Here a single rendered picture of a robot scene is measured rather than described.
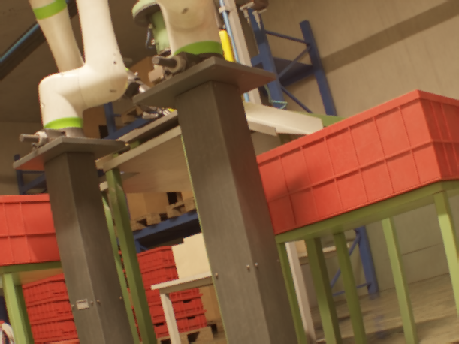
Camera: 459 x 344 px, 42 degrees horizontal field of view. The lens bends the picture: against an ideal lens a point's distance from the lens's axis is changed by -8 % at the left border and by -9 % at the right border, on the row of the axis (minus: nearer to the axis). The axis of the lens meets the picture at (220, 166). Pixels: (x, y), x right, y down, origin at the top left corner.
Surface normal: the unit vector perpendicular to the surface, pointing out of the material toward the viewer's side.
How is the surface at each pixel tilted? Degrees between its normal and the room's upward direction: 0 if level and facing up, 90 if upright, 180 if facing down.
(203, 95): 90
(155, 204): 90
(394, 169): 90
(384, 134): 90
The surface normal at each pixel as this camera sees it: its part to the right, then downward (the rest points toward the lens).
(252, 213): 0.77, -0.29
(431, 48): -0.67, 0.00
